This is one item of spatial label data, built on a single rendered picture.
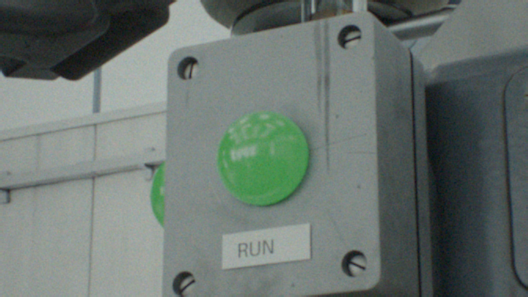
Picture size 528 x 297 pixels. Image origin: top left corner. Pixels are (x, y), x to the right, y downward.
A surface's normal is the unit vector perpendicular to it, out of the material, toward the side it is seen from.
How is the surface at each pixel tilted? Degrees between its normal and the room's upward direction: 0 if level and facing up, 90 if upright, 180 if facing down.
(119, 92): 90
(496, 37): 90
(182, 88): 90
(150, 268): 90
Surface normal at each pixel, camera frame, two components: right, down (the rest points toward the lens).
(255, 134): -0.25, -0.50
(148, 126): -0.44, -0.29
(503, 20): -0.66, -0.24
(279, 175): 0.25, 0.29
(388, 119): 0.90, -0.14
